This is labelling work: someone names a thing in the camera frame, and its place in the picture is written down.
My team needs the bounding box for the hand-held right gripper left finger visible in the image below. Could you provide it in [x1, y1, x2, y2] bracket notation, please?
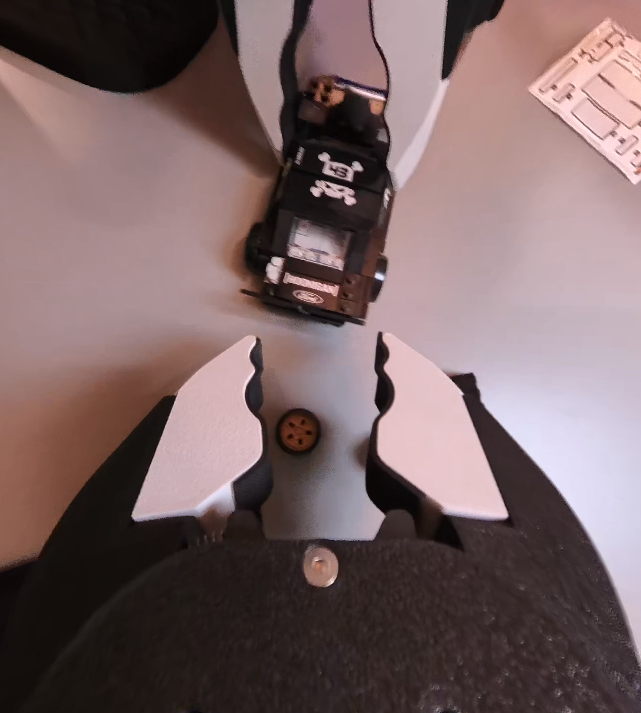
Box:
[131, 335, 274, 541]

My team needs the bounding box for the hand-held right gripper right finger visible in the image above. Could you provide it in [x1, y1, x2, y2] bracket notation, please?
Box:
[365, 331, 510, 541]

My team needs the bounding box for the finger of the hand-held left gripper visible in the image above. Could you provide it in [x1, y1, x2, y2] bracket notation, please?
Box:
[237, 0, 302, 170]
[369, 0, 451, 192]

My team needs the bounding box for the black lego wheel gold hub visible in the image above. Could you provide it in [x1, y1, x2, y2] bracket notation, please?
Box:
[274, 409, 323, 458]

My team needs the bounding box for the black lego car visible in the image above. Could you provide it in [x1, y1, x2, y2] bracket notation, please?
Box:
[241, 73, 393, 326]

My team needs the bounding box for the white sticker sheet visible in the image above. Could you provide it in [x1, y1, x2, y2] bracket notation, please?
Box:
[530, 19, 641, 185]

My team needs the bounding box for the black dimpled wrist rest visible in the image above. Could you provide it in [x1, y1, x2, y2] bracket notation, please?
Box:
[0, 0, 221, 92]

